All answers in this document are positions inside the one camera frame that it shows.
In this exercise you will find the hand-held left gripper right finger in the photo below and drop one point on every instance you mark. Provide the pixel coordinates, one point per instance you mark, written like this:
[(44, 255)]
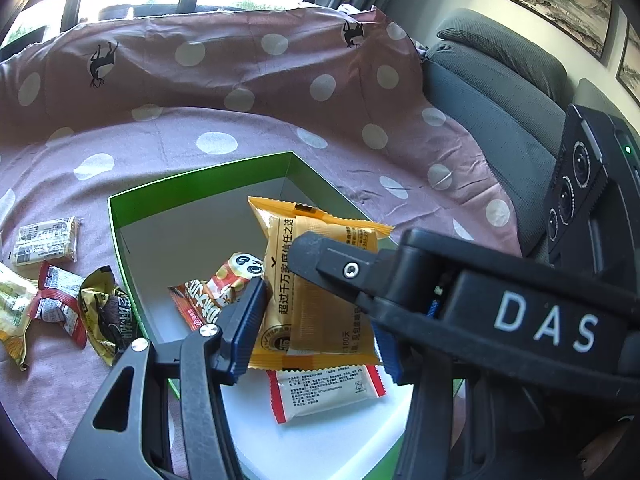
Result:
[(390, 355)]

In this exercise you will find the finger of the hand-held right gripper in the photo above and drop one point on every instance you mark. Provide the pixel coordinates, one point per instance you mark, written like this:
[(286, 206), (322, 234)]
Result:
[(330, 260)]

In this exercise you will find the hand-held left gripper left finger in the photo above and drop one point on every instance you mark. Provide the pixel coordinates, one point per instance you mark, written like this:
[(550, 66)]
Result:
[(245, 330)]

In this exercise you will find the red orange panda snack packet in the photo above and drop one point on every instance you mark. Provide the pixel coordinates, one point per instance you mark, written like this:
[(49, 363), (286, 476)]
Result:
[(220, 280)]

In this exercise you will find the white red-edged snack packet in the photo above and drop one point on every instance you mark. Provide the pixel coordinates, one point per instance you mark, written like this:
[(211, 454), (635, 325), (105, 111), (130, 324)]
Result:
[(320, 392)]

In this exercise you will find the green cardboard box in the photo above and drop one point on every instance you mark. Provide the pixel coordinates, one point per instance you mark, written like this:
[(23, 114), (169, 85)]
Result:
[(200, 240)]

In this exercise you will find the silver corn snack packet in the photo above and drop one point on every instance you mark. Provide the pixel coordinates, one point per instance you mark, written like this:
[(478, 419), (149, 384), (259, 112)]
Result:
[(45, 240)]

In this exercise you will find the black yellow snack packet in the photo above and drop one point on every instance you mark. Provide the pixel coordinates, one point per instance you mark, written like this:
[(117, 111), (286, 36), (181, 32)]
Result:
[(107, 320)]

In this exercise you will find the grey sofa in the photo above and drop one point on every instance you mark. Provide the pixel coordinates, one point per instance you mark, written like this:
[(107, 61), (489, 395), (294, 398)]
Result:
[(480, 110)]

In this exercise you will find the small red white snack packet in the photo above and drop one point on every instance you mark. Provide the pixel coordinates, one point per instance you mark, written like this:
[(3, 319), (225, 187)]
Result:
[(55, 300)]

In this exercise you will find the pink dotted deer blanket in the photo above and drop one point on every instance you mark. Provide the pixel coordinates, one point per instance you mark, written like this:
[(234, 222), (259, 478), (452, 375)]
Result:
[(250, 85)]

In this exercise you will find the yellow green snack packet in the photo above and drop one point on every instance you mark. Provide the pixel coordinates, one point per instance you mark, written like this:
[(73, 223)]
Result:
[(12, 310)]

